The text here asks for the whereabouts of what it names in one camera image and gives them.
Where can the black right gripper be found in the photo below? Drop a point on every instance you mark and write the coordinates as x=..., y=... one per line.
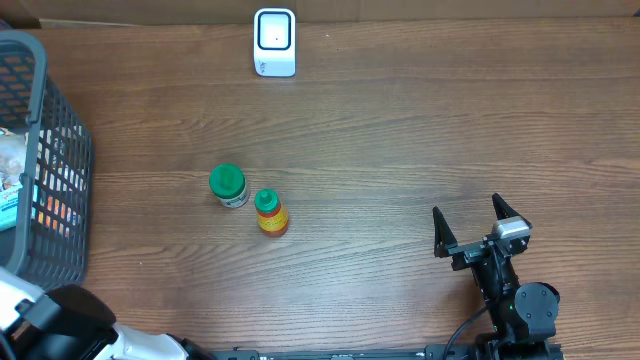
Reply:
x=467, y=254

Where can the green cap hot sauce bottle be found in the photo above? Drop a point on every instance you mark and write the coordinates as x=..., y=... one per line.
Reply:
x=272, y=216

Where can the green cap white jar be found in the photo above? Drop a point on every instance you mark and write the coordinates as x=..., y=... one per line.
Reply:
x=229, y=185

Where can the teal wipes pack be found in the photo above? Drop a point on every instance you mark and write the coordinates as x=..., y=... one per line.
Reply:
x=9, y=206

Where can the clear snack bag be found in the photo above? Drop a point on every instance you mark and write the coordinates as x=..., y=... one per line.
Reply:
x=13, y=158

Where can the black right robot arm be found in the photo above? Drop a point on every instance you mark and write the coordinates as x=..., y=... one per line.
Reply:
x=516, y=321

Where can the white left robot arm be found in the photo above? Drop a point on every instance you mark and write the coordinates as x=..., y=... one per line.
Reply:
x=72, y=323

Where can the white barcode scanner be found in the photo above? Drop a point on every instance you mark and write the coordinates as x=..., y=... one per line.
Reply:
x=274, y=42

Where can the dark grey mesh basket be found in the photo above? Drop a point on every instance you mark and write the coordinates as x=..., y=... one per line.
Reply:
x=49, y=246

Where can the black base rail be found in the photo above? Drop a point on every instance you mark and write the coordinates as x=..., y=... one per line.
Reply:
x=325, y=355

